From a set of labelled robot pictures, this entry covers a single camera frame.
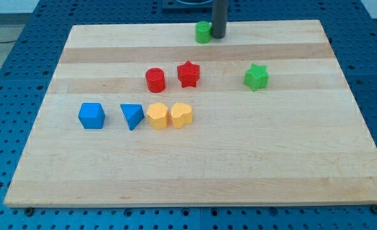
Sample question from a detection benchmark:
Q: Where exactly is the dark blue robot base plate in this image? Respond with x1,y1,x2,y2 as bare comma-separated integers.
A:
161,0,213,10

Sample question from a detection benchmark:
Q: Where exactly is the yellow heart block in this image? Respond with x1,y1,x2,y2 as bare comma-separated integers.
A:
171,102,193,128

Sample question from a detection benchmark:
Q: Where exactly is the red cylinder block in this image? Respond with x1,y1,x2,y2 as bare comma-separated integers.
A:
146,68,165,93

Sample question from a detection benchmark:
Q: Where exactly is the red star block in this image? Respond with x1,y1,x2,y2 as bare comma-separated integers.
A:
177,61,200,88

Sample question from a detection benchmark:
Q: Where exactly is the green cylinder block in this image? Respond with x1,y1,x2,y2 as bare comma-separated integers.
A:
195,21,212,44

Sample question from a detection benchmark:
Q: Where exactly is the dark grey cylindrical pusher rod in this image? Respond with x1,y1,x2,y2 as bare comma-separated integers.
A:
211,0,229,39

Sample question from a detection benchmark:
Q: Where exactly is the green star block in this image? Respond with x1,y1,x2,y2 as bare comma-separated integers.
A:
243,63,269,91

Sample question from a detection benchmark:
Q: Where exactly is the blue triangle block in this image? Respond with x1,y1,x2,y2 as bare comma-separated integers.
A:
120,103,144,131

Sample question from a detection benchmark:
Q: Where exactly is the yellow hexagon block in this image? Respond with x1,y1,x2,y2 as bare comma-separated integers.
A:
146,102,169,130

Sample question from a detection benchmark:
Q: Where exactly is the blue cube block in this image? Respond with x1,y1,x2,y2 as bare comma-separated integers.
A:
78,102,105,129

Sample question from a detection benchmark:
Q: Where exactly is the light wooden board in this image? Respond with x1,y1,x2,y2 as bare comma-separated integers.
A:
4,20,377,208

